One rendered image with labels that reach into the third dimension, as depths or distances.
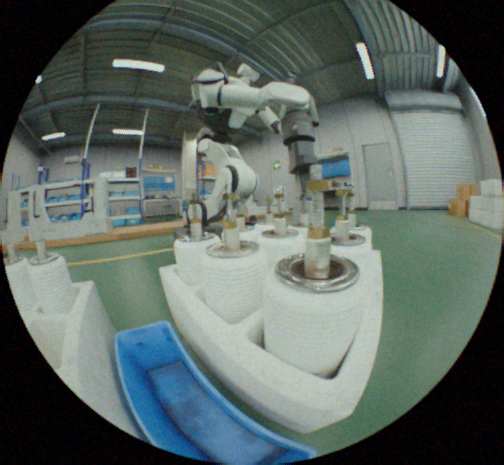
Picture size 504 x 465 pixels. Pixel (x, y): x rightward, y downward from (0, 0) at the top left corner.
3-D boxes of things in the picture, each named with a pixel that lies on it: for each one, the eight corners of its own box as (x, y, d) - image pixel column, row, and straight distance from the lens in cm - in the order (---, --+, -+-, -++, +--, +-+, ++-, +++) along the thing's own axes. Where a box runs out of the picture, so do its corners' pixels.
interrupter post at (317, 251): (331, 269, 15) (333, 234, 14) (327, 281, 13) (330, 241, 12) (307, 265, 15) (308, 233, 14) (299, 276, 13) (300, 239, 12)
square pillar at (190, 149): (182, 215, 714) (182, 135, 803) (193, 214, 733) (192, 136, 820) (186, 216, 659) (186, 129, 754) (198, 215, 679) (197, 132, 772)
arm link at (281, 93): (309, 105, 42) (257, 94, 41) (300, 122, 49) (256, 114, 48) (310, 88, 47) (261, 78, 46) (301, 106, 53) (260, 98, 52)
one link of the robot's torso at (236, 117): (180, 118, 98) (202, 62, 100) (216, 125, 121) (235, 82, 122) (212, 134, 76) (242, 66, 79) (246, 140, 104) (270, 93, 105)
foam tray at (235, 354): (175, 325, 47) (158, 267, 38) (267, 279, 64) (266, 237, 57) (303, 434, 32) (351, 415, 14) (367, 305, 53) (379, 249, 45)
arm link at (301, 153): (328, 164, 36) (320, 117, 40) (287, 163, 33) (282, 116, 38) (310, 174, 47) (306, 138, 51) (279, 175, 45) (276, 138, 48)
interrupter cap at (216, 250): (194, 256, 20) (193, 251, 20) (224, 242, 26) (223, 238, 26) (246, 264, 16) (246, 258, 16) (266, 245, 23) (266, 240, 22)
